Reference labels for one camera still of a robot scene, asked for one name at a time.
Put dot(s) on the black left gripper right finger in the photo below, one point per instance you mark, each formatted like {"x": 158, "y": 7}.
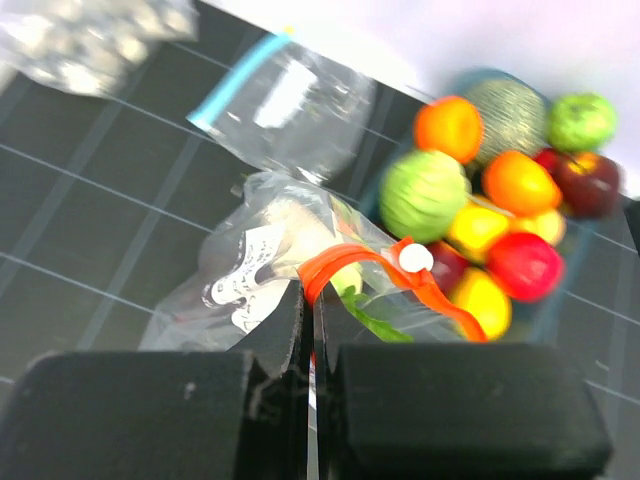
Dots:
{"x": 449, "y": 410}

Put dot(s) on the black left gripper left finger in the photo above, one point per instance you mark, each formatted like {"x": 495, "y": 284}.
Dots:
{"x": 238, "y": 414}

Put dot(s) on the white radish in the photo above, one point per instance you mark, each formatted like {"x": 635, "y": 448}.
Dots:
{"x": 305, "y": 236}

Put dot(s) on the clear bag with blue zipper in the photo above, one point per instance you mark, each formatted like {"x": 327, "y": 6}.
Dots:
{"x": 284, "y": 107}

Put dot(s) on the orange fruit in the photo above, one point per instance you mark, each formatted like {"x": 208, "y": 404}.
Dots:
{"x": 451, "y": 125}
{"x": 516, "y": 183}

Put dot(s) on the clear bag with orange zipper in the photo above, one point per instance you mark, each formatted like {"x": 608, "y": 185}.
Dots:
{"x": 385, "y": 284}

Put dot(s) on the yellow lemon front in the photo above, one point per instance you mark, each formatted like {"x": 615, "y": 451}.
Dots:
{"x": 478, "y": 294}

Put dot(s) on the orange fruit centre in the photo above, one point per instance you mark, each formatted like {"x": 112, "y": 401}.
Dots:
{"x": 516, "y": 183}

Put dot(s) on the grey green melon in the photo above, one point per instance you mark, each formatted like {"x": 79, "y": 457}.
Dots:
{"x": 514, "y": 118}

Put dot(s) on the red apple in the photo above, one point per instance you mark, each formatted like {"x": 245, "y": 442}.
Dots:
{"x": 525, "y": 266}

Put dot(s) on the yellow fruit centre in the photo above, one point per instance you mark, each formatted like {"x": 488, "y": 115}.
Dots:
{"x": 475, "y": 229}

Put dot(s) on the yellow fruit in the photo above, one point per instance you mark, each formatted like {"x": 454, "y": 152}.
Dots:
{"x": 475, "y": 229}
{"x": 549, "y": 225}

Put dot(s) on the teal fruit bowl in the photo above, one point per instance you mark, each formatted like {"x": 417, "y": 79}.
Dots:
{"x": 530, "y": 321}

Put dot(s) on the orange fruit left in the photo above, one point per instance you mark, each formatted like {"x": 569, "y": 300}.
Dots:
{"x": 451, "y": 125}

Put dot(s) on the large green cabbage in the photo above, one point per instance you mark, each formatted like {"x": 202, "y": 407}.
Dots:
{"x": 421, "y": 193}

